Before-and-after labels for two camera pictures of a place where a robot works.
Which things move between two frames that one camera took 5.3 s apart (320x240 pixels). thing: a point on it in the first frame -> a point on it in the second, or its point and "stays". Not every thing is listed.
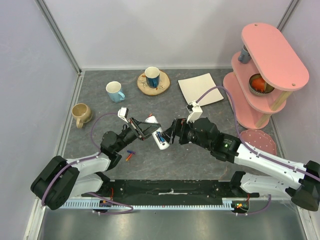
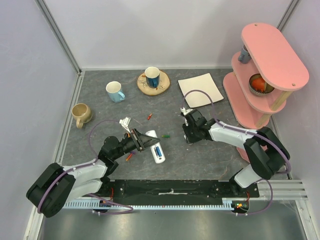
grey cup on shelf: x=244 y=57 stays
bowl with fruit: x=258 y=85 stays
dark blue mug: x=152 y=76 stays
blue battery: x=162 y=139 -> x=158 y=152
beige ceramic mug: x=82 y=113 stays
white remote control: x=162 y=146 -> x=156 y=149
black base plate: x=170 y=189 stays
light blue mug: x=115 y=92 stays
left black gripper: x=144 y=129 -> x=143 y=141
